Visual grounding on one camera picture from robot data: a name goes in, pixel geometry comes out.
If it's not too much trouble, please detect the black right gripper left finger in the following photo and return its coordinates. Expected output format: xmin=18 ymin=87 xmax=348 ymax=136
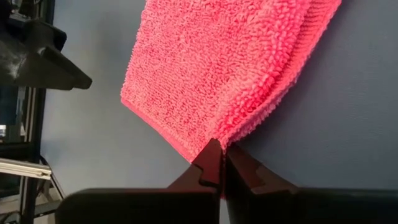
xmin=55 ymin=138 xmax=223 ymax=224

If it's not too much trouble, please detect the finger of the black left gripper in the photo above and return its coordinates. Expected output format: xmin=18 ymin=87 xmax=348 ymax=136
xmin=0 ymin=19 xmax=93 ymax=91

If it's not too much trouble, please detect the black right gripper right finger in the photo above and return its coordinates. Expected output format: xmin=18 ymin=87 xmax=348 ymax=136
xmin=224 ymin=144 xmax=398 ymax=224

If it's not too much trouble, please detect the pink terry towel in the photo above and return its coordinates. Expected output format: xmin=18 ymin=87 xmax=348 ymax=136
xmin=120 ymin=0 xmax=343 ymax=200

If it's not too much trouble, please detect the blue-grey table mat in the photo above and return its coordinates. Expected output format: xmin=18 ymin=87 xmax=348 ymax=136
xmin=40 ymin=0 xmax=398 ymax=224

